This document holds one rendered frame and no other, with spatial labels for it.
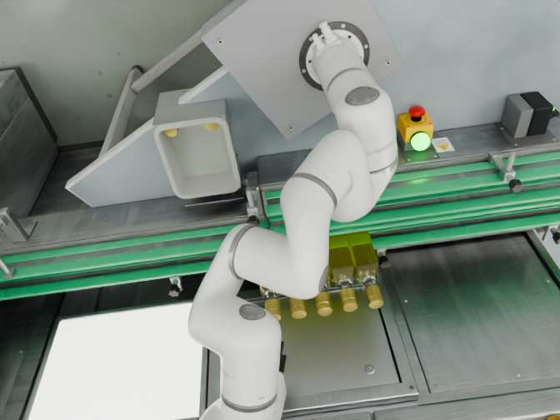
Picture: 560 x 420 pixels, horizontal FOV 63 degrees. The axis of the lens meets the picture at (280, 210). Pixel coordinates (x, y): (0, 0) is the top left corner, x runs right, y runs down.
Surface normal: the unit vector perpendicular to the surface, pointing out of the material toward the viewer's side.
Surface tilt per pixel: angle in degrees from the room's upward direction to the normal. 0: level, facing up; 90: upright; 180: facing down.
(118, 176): 0
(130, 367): 90
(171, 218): 90
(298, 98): 3
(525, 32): 0
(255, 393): 26
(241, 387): 31
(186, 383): 90
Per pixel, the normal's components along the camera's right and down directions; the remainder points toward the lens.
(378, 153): 0.22, 0.63
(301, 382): -0.12, -0.73
